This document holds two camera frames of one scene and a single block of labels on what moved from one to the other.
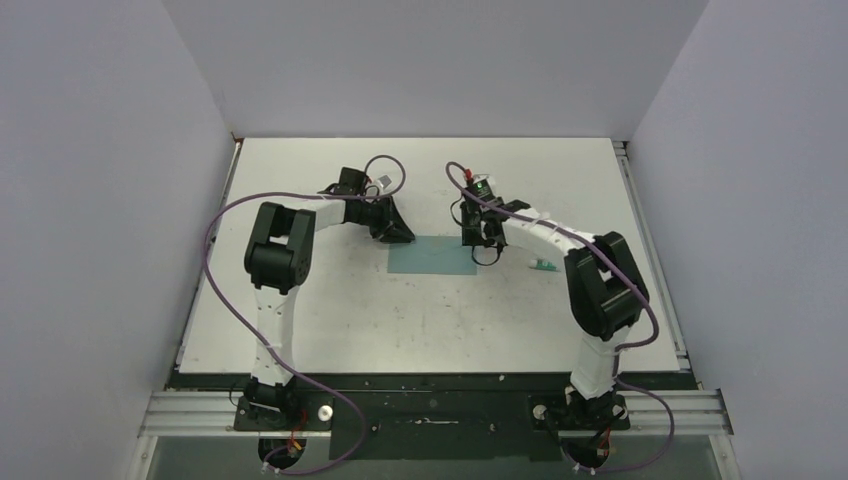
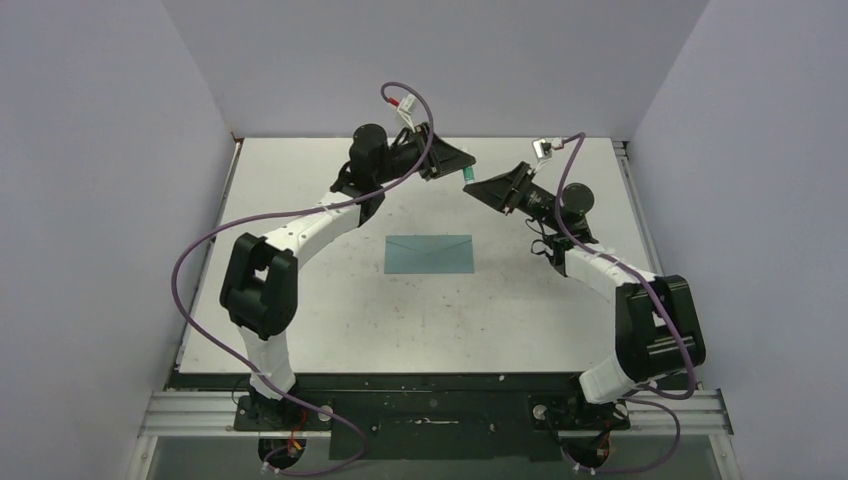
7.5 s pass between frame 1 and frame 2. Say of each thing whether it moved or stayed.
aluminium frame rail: stayed
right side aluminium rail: stayed
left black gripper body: moved
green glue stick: moved
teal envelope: stayed
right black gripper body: moved
